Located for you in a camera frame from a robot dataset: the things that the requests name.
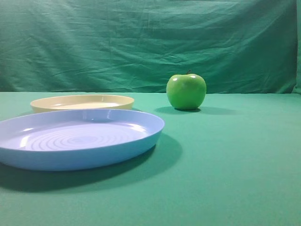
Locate green apple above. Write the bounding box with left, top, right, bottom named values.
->
left=166, top=73, right=207, bottom=110

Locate blue plastic plate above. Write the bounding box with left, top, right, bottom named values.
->
left=0, top=109, right=165, bottom=171

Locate green table cloth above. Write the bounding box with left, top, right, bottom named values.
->
left=0, top=93, right=301, bottom=226

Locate yellow plastic plate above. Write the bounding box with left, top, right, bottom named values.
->
left=31, top=94, right=135, bottom=113

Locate green backdrop cloth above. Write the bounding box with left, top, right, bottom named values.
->
left=0, top=0, right=301, bottom=94

